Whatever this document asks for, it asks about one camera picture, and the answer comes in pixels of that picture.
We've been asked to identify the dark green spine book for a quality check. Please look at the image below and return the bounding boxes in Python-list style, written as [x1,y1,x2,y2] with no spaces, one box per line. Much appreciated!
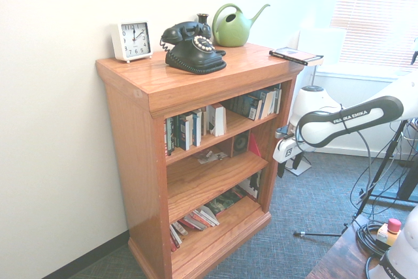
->
[172,116,181,149]

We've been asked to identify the black glossy vase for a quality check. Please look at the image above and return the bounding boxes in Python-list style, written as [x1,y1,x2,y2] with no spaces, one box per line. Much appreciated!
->
[196,12,214,44]

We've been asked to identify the coiled black cables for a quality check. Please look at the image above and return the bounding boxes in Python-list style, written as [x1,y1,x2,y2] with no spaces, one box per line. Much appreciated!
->
[355,220,393,257]

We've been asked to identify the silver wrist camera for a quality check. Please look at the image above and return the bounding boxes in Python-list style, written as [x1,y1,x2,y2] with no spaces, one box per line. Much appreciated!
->
[274,125,294,140]

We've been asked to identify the dark green cover book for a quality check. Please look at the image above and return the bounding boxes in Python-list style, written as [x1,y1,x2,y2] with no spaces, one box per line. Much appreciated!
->
[204,189,246,217]

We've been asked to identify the red orange spine book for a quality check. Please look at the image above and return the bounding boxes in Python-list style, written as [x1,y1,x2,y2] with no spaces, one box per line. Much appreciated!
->
[182,210,210,231]

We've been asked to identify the red black spine book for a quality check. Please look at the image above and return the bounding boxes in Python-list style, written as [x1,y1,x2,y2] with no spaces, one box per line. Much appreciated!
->
[164,118,174,157]

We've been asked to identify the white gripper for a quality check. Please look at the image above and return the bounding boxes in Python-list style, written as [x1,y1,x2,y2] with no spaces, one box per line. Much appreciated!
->
[272,137,308,179]

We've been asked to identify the small brown speaker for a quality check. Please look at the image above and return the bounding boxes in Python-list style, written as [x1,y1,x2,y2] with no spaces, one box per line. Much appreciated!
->
[233,130,251,159]

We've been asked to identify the tan page edge book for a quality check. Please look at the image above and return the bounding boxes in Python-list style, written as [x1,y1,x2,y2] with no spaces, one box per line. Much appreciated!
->
[257,89,276,120]

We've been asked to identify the blue white spine book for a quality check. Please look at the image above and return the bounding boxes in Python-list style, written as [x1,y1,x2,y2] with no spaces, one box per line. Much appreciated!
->
[178,118,191,152]

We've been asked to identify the loose white papers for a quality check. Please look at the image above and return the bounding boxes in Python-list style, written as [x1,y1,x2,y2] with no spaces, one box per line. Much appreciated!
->
[197,149,229,165]

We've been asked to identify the black white cover book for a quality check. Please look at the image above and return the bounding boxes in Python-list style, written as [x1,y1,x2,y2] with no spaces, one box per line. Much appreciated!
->
[237,170,262,202]

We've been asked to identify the tan paperback book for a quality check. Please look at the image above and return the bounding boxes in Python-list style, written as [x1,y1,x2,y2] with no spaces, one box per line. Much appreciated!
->
[201,105,210,136]

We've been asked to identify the white window blinds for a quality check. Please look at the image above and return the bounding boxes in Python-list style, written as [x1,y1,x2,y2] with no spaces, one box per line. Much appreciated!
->
[329,0,418,73]

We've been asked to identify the green plastic watering can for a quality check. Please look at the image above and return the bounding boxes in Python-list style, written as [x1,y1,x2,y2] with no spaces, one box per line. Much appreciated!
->
[212,3,271,47]

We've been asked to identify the black tripod stand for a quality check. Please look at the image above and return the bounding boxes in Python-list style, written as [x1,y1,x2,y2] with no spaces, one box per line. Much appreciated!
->
[293,120,412,238]

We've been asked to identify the black vintage rotary telephone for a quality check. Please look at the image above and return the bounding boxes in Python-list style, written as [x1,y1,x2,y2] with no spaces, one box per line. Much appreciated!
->
[159,21,227,75]

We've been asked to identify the red folder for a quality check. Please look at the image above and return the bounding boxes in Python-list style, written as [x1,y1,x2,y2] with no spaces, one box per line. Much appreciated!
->
[248,133,262,158]

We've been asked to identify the gray camera cable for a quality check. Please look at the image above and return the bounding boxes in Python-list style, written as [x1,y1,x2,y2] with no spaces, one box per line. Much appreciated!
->
[338,104,375,214]

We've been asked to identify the yellow red emergency stop button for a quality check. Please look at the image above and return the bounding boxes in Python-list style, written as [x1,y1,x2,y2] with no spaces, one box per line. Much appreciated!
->
[377,218,402,247]

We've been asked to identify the black Kundera paperback book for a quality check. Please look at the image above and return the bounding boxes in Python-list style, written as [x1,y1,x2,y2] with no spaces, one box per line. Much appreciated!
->
[268,46,325,67]

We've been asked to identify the oak wooden bookshelf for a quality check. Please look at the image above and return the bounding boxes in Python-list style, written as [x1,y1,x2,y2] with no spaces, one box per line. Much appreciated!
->
[95,42,305,279]

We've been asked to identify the white square alarm clock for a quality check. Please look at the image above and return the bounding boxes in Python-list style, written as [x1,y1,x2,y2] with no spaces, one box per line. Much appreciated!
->
[110,20,153,63]

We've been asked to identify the dark wooden table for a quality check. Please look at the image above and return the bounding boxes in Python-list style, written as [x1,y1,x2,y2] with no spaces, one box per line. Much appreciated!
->
[305,215,393,279]

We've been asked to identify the dark blue cover book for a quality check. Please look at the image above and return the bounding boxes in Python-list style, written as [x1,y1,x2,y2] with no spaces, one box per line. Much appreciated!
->
[225,90,264,120]

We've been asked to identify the thick white paperback book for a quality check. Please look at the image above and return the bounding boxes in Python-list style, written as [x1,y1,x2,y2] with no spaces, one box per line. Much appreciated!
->
[208,103,227,138]

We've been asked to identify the white red spine book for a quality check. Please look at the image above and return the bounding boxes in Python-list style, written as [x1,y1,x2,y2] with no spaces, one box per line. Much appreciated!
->
[169,220,189,253]

